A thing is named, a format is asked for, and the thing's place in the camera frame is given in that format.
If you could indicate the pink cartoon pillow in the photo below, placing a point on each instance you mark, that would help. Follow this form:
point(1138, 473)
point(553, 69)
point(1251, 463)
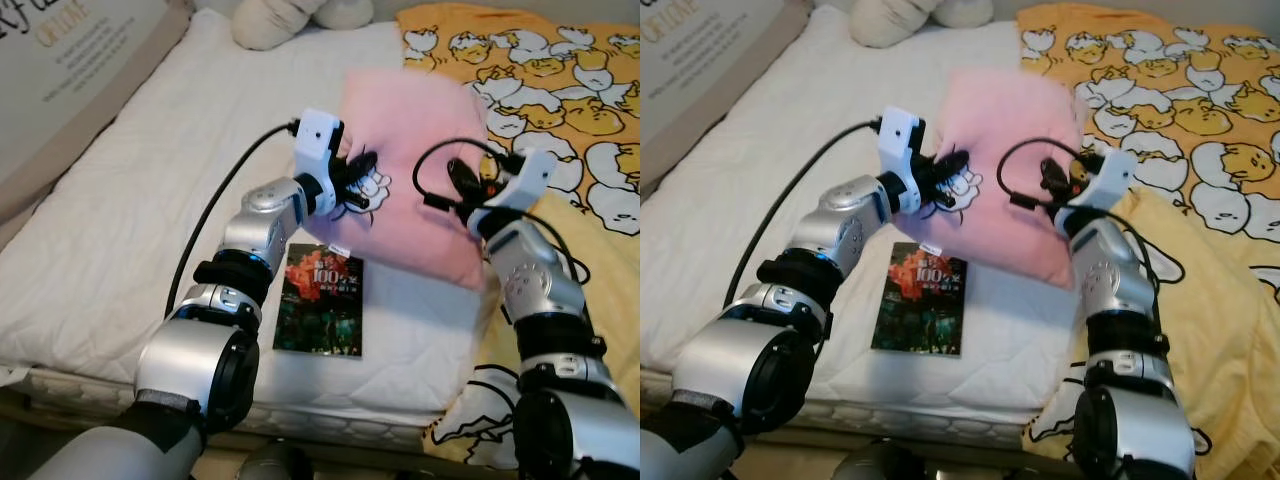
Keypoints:
point(1000, 110)
point(420, 130)

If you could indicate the dark red-cover book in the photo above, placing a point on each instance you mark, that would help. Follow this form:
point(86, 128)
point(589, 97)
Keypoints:
point(918, 310)
point(320, 310)

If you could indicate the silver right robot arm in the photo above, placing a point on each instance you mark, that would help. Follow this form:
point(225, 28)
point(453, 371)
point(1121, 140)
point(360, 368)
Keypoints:
point(1130, 400)
point(560, 400)

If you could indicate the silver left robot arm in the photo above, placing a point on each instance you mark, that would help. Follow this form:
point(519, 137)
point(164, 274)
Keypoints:
point(760, 360)
point(200, 360)

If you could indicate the yellow cartoon print blanket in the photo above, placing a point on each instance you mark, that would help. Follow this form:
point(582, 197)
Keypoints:
point(1180, 90)
point(560, 100)

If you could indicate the cream plush toy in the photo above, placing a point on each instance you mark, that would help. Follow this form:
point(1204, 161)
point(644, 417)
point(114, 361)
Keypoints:
point(910, 18)
point(290, 20)

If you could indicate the white quilted mattress pad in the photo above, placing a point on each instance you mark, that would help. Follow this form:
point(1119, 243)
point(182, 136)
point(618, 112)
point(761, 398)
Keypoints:
point(760, 200)
point(150, 230)

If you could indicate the grey quilted mattress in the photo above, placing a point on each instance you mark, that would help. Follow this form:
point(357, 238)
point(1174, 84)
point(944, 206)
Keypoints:
point(940, 420)
point(330, 425)

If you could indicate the grey ornament printed bed panel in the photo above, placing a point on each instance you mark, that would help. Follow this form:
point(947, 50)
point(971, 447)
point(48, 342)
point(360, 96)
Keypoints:
point(60, 60)
point(700, 45)

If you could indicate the grey left robot leg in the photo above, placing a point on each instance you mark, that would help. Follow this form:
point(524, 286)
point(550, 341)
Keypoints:
point(270, 462)
point(880, 462)

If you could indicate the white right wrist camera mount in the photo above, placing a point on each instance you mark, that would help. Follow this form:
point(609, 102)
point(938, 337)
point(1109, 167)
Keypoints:
point(530, 182)
point(1108, 180)

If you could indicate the beige bed frame rail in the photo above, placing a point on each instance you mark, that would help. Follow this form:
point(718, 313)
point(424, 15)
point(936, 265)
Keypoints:
point(60, 145)
point(690, 115)

